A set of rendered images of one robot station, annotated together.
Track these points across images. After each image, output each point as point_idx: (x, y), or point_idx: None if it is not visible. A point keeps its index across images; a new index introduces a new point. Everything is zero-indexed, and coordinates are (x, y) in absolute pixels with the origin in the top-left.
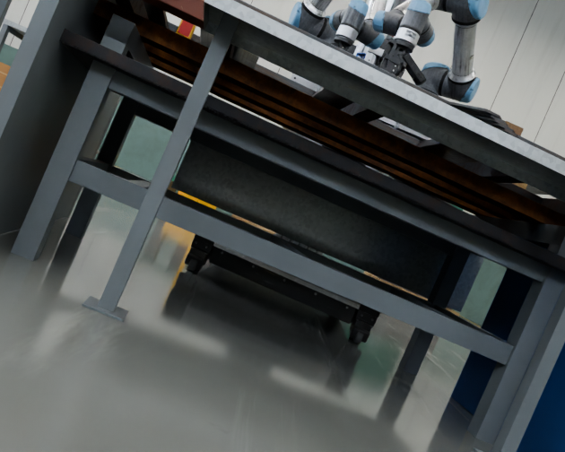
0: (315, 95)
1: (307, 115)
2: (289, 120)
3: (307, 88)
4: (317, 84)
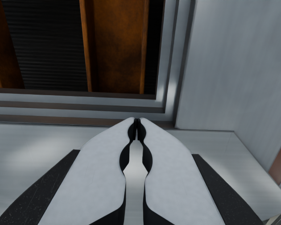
0: (67, 92)
1: None
2: (2, 9)
3: (181, 76)
4: (133, 122)
